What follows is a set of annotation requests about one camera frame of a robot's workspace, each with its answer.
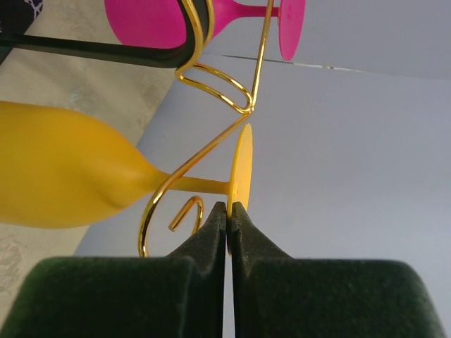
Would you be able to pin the orange plastic wine glass front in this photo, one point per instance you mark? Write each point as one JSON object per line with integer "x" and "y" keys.
{"x": 63, "y": 169}

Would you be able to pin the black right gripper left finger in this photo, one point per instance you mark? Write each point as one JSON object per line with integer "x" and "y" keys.
{"x": 179, "y": 295}

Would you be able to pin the pink plastic wine glass front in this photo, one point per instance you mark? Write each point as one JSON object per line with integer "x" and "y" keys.
{"x": 160, "y": 24}

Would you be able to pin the gold wire wine glass rack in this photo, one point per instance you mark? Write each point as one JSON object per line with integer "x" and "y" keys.
{"x": 199, "y": 20}

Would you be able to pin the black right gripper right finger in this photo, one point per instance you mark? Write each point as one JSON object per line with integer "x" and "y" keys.
{"x": 276, "y": 295}

